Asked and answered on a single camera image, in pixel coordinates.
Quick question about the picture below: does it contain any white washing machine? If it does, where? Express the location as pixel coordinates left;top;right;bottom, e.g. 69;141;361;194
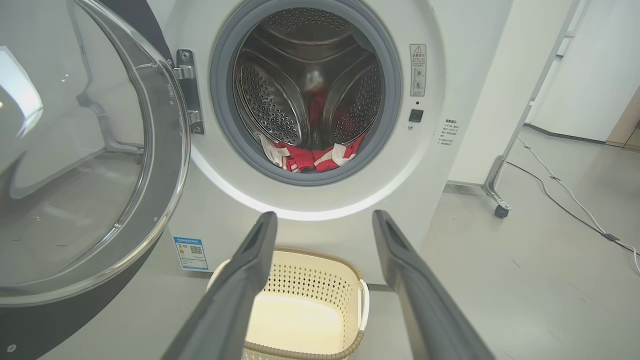
145;0;516;286

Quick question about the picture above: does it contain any white floor cable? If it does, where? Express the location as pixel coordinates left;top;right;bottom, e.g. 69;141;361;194
517;137;640;273

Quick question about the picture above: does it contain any red triangle warning sticker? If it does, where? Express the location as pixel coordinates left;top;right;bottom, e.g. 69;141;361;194
410;44;427;97

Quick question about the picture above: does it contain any white wheeled partition panel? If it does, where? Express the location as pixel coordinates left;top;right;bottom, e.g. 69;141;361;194
447;0;583;218

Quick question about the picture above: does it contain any metal washer door hinge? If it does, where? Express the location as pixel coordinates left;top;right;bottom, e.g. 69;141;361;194
175;49;205;135

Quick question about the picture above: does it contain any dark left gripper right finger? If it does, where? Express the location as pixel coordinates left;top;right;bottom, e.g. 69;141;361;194
372;209;496;360

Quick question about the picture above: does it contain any red white garment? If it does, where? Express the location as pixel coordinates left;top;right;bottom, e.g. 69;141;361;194
257;132;366;173

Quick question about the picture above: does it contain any small printed text label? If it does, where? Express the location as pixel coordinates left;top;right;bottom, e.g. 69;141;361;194
439;119;458;147

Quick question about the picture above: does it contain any black round glass washer door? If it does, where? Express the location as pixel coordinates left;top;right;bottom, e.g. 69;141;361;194
0;0;192;360

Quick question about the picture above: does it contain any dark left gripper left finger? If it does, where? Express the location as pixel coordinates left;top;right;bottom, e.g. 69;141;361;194
161;211;278;360

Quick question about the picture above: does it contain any blue energy label sticker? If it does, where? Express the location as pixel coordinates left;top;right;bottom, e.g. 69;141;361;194
173;236;209;271

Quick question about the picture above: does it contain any cream perforated laundry basket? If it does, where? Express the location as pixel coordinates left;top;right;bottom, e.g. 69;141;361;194
206;247;371;360

